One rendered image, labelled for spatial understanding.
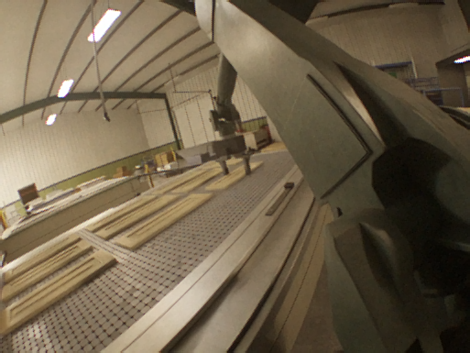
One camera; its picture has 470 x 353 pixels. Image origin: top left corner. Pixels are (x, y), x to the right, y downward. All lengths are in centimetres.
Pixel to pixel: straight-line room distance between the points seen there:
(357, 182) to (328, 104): 11
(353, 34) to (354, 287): 1157
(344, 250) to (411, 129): 17
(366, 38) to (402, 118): 1139
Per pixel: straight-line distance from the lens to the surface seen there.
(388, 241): 24
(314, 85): 31
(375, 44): 1159
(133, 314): 65
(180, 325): 54
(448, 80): 1027
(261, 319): 54
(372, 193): 29
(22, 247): 443
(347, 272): 22
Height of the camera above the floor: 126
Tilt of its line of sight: 13 degrees down
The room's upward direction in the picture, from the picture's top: 15 degrees counter-clockwise
